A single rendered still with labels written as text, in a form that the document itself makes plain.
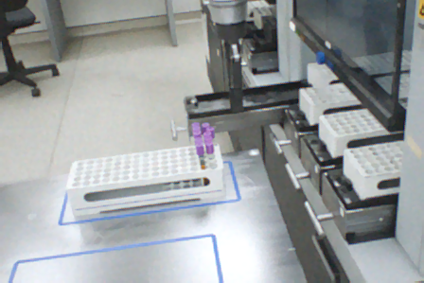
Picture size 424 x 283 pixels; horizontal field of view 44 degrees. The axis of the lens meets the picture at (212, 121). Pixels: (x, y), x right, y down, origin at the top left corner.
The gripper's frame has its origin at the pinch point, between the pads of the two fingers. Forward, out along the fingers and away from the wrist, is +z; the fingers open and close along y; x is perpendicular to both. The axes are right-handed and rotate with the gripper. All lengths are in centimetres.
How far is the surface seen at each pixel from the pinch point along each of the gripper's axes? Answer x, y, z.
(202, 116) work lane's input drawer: 9.4, -1.3, 3.7
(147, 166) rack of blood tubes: 23.5, -32.7, -3.1
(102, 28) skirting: 65, 355, 78
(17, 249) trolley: 48, -45, 2
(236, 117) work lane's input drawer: 0.7, -2.2, 4.9
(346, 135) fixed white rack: -17.9, -30.9, -2.1
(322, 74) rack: -23.5, 1.6, -2.2
